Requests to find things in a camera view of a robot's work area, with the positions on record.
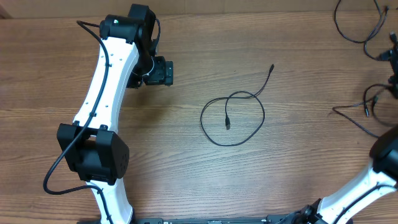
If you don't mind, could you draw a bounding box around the thin black cable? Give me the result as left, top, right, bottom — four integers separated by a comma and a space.
331, 83, 398, 139

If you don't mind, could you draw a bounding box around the black USB cable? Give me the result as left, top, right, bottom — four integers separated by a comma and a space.
200, 63, 275, 147

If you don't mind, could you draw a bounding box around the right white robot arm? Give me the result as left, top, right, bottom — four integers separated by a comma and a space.
278, 125, 397, 224

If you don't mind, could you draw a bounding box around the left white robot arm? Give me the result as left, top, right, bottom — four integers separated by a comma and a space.
57, 4, 174, 223

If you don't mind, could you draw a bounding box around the black cable at corner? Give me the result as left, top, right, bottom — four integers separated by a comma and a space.
333, 0, 398, 62

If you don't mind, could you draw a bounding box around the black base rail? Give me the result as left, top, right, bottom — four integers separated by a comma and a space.
132, 213, 310, 224

